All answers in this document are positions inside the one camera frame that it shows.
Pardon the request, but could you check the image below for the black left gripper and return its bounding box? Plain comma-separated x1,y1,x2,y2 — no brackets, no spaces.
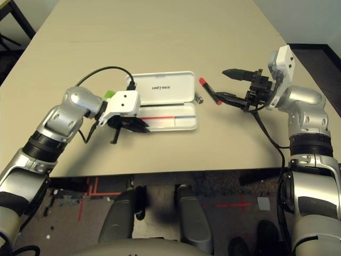
108,115,151,145

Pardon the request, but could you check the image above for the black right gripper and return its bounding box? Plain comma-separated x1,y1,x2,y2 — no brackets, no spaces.
213,68,274,111

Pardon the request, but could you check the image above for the black marker with red cap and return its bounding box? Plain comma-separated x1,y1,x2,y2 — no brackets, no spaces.
199,77,223,105

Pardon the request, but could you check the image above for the white plastic pencil case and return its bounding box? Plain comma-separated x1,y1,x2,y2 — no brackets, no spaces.
124,70,199,132

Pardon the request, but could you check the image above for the grey left robot leg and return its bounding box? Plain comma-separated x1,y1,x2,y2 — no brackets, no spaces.
98,186,146,245

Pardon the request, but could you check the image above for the grey robot leg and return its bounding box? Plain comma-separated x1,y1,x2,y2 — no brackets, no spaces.
174,185,214,254
98,186,146,245

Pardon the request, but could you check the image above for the grey right robot leg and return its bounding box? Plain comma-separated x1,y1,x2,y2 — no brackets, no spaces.
174,185,214,254

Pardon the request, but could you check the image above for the red floor tape cross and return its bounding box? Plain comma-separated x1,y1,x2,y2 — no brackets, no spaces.
215,193,253,213

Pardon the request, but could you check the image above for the grey square floor sheet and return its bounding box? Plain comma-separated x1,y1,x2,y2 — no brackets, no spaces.
257,197,270,211

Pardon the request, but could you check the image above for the grey robot torso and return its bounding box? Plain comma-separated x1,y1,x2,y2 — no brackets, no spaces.
79,237,211,256

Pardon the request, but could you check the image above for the black tripod stand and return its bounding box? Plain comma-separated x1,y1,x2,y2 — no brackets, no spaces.
0,33,22,53

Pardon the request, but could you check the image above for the large black shoe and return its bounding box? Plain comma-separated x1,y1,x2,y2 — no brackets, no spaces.
257,220,280,256

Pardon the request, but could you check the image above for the small black shoe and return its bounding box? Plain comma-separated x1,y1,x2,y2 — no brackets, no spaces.
229,237,251,256

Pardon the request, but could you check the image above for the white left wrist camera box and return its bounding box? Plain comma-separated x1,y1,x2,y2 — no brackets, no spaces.
97,90,141,126

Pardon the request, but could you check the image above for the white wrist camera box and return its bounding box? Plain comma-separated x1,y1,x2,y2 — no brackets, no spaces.
97,90,141,126
266,44,295,110

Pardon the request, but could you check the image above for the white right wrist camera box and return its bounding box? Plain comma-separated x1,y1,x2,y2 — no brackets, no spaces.
266,44,295,110

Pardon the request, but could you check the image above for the black strap with cyan tip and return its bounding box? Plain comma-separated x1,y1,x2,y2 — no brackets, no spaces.
134,186,147,221

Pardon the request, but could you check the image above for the black metal table frame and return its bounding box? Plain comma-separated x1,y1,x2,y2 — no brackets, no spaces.
0,0,37,41

